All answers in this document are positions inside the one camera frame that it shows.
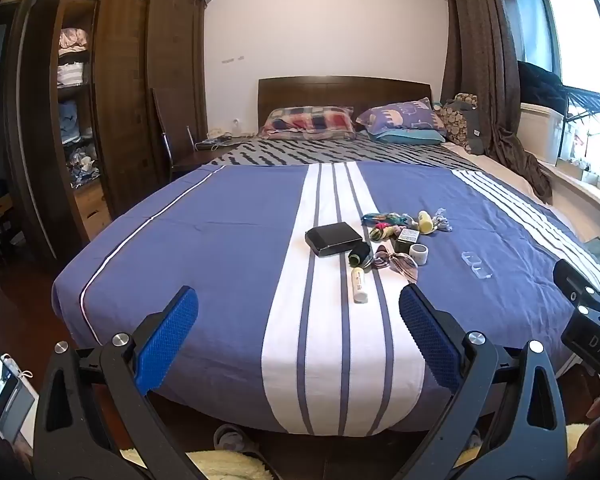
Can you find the large window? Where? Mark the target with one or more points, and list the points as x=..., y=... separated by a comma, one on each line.
x=575, y=20

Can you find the colourful cloth scrap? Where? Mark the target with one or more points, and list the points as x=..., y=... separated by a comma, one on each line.
x=385, y=225

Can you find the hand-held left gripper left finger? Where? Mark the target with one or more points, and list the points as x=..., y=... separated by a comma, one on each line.
x=172, y=340

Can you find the cream fluffy rug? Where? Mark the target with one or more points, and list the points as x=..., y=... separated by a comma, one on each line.
x=575, y=442

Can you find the black rectangular box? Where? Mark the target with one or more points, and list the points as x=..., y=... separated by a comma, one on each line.
x=332, y=239

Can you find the wooden chair with metal frame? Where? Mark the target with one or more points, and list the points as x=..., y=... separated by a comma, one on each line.
x=172, y=150

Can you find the striped folded clothes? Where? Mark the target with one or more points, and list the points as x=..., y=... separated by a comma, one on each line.
x=71, y=74

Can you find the zebra striped bed sheet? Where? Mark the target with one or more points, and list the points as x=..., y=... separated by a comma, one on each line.
x=300, y=152

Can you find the grey cushion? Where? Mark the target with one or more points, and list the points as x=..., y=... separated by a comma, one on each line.
x=475, y=132

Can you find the teal pillow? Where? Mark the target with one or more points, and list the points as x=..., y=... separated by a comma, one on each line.
x=412, y=136

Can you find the clear plastic case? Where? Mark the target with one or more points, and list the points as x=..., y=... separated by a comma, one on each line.
x=476, y=262

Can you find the white storage box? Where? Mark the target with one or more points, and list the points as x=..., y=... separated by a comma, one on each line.
x=540, y=135

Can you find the purple elephant print pillow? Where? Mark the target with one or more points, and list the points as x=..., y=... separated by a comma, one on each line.
x=405, y=116

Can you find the pile of mixed clothes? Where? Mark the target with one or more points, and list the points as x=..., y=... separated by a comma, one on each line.
x=82, y=167

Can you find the small dark green box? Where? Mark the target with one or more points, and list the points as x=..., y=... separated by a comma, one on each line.
x=407, y=240

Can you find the pink folded clothes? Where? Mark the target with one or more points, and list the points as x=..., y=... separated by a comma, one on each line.
x=74, y=40

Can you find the grey slipper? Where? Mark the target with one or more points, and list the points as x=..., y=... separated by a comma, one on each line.
x=472, y=440
x=235, y=437

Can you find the light blue folded clothes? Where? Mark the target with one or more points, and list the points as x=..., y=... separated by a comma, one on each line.
x=70, y=122

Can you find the dark green thread spool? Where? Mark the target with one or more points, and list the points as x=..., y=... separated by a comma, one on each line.
x=361, y=255

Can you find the dark jacket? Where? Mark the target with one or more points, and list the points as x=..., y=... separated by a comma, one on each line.
x=537, y=85

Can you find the blue white striped bedspread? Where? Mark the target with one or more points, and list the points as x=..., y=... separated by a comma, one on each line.
x=205, y=260

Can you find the small yellow bottle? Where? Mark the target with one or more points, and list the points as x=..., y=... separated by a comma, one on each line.
x=424, y=221

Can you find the clear plastic wrapper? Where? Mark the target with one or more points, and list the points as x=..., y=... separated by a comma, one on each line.
x=442, y=221

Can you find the white tape roll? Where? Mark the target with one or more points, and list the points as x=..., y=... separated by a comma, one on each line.
x=419, y=255

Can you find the dark wooden headboard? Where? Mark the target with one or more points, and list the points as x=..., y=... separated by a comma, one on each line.
x=330, y=92

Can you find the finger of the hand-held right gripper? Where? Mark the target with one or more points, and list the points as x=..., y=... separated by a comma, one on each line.
x=577, y=287

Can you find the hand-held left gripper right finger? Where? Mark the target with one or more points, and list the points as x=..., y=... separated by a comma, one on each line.
x=427, y=340

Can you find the red blue plaid pillow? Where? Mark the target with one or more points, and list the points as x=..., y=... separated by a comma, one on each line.
x=307, y=121

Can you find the white tube with yellow cap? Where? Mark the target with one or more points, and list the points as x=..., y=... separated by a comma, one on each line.
x=359, y=285

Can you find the brown curtain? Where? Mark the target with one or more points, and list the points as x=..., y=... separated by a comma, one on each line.
x=485, y=70

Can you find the dark wooden wardrobe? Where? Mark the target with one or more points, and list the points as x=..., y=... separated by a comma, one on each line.
x=130, y=85

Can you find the brown patterned cushion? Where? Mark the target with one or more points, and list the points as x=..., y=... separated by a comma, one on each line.
x=455, y=122

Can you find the metal drying rack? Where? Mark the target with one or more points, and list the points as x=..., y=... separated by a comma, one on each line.
x=592, y=125

